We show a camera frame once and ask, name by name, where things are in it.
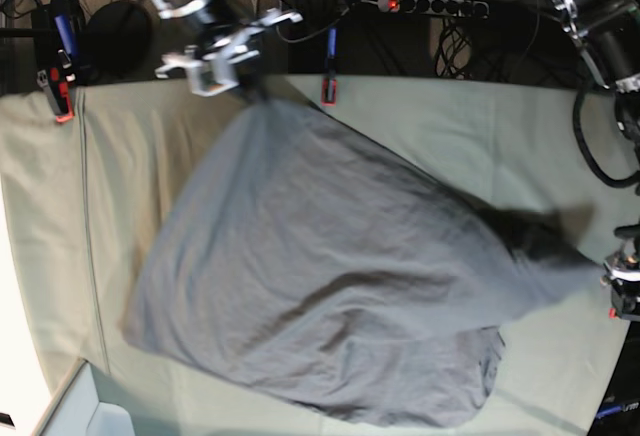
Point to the red clamp top left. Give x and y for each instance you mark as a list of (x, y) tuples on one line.
[(56, 88)]

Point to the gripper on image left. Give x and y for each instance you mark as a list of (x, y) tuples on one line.
[(234, 45)]

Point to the grey t-shirt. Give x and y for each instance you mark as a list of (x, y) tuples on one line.
[(307, 262)]

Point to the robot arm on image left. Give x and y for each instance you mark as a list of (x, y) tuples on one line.
[(206, 18)]

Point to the red clamp top centre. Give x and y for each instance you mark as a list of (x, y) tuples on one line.
[(329, 83)]

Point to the black power strip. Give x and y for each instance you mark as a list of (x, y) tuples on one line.
[(437, 8)]

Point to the green table cloth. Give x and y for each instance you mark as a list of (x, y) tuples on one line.
[(83, 202)]

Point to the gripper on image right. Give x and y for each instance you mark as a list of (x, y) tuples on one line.
[(622, 274)]

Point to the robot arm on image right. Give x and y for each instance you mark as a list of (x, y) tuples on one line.
[(605, 33)]

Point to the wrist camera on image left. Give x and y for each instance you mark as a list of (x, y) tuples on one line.
[(208, 78)]

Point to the red clamp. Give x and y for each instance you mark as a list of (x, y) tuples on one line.
[(56, 88), (329, 83)]

